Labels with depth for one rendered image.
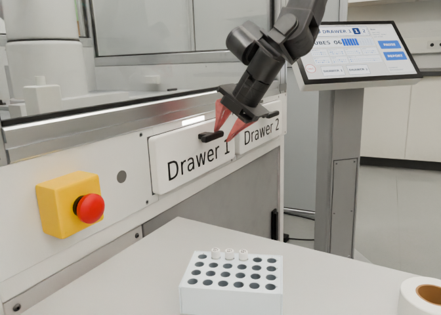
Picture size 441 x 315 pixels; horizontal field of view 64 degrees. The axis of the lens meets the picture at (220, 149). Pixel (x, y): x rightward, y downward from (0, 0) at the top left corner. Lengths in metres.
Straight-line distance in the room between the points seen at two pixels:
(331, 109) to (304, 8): 0.92
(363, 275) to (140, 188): 0.39
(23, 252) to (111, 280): 0.12
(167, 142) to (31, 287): 0.31
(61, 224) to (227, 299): 0.23
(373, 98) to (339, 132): 2.02
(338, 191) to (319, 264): 1.12
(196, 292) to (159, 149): 0.29
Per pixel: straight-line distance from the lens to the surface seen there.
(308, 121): 2.35
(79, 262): 0.63
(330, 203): 1.68
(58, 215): 0.51
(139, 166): 0.65
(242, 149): 0.93
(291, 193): 2.51
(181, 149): 0.71
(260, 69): 0.67
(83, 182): 0.52
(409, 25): 4.27
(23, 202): 0.53
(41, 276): 0.59
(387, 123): 3.63
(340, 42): 1.58
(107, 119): 0.59
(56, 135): 0.54
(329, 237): 1.75
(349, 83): 1.47
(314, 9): 0.70
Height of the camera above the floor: 1.06
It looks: 14 degrees down
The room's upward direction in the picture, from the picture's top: 2 degrees counter-clockwise
